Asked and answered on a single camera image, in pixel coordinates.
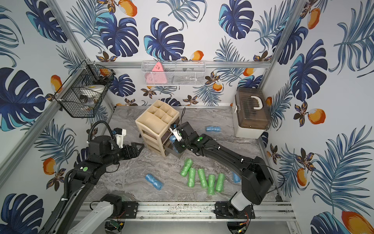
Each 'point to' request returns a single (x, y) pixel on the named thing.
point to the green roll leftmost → (187, 165)
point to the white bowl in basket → (92, 90)
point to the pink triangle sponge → (157, 76)
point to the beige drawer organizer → (154, 126)
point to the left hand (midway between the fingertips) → (137, 144)
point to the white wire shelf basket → (179, 72)
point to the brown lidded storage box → (252, 114)
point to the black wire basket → (75, 104)
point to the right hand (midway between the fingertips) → (177, 140)
